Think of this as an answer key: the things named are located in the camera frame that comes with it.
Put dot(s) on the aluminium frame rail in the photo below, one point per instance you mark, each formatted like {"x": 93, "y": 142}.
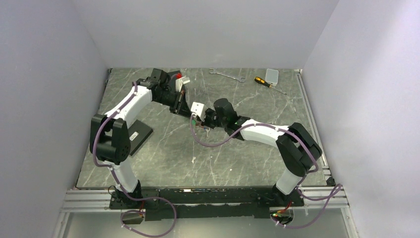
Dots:
{"x": 99, "y": 200}

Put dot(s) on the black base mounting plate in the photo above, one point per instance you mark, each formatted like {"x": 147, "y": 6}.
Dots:
{"x": 206, "y": 202}

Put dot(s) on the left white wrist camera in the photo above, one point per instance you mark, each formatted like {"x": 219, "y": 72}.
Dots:
{"x": 180, "y": 81}

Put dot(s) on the yellow black screwdriver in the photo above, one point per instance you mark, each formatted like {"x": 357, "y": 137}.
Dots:
{"x": 260, "y": 81}

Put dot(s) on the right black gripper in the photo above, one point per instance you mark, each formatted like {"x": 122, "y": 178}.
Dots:
{"x": 205, "y": 123}

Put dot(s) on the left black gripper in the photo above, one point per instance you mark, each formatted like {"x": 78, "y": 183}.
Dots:
{"x": 182, "y": 106}

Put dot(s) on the silver wrench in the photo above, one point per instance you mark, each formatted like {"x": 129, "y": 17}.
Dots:
{"x": 237, "y": 78}

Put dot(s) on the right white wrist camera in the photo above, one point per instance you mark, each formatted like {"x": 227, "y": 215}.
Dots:
{"x": 198, "y": 110}

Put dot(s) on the black box with label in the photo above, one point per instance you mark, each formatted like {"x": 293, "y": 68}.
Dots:
{"x": 139, "y": 132}

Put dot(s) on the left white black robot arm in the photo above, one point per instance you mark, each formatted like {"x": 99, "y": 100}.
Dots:
{"x": 109, "y": 136}

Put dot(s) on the clear plastic box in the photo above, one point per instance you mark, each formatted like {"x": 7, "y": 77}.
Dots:
{"x": 272, "y": 76}

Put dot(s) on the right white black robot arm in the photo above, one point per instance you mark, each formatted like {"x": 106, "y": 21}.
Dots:
{"x": 297, "y": 148}

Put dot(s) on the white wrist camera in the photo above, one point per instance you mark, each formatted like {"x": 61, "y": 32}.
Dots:
{"x": 180, "y": 81}
{"x": 198, "y": 110}

